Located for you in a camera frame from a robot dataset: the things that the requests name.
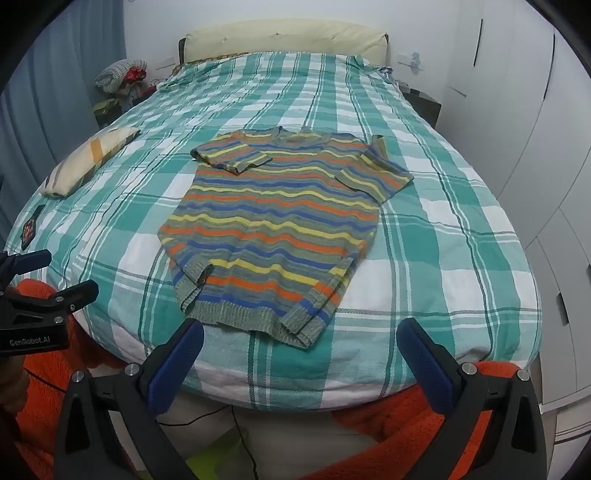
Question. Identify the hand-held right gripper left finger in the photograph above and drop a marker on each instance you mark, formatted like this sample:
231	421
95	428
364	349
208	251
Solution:
178	364

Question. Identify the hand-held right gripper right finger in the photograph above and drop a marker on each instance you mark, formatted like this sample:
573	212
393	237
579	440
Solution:
425	364

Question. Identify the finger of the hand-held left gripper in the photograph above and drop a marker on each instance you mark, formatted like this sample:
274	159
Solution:
60	300
27	261

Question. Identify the striped knit sweater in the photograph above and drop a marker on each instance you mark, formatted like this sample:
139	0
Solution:
277	230

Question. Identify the dark patterned pouch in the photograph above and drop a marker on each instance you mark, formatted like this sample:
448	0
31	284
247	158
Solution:
32	226

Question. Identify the light green bag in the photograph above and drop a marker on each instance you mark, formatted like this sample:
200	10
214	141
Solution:
217	454

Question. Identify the green plaid bed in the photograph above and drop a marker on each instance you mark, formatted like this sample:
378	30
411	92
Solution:
438	258

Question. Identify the small yellow white pillow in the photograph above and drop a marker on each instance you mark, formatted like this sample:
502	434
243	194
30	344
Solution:
87	161

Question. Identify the blue curtain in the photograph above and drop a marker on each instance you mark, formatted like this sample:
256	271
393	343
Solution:
46	101

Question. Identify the green camouflage item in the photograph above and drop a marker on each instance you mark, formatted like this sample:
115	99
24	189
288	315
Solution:
105	107

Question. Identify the grey crochet knit item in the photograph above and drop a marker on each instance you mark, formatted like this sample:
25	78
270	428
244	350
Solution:
113	74

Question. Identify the red plush toy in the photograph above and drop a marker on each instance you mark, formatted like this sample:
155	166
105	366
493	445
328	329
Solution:
137	76

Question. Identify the white wardrobe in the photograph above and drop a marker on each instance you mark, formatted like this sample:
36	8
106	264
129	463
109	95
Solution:
531	138

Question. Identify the dark bedside table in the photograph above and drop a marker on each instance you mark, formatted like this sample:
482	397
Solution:
425	106

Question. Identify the cream headboard cushion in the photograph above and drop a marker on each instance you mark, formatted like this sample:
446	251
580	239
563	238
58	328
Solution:
286	39

